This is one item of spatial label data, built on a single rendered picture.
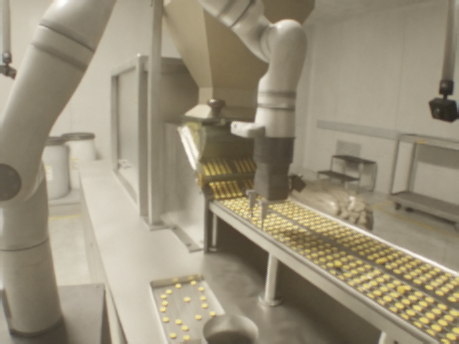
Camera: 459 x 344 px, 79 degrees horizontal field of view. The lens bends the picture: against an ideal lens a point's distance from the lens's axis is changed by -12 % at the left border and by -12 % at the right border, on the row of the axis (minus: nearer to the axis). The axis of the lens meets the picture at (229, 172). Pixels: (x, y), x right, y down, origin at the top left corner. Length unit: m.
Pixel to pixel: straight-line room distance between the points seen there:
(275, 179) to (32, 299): 0.47
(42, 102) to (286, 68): 0.38
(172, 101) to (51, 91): 0.65
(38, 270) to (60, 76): 0.31
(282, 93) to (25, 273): 0.52
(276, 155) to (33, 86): 0.40
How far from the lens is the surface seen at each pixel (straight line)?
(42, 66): 0.49
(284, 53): 0.54
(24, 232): 0.55
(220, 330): 0.52
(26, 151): 0.50
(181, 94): 1.09
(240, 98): 0.90
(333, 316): 0.68
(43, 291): 0.60
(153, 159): 0.97
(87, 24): 0.50
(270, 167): 0.56
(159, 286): 0.72
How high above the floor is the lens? 1.20
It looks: 13 degrees down
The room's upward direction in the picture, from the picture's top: 3 degrees clockwise
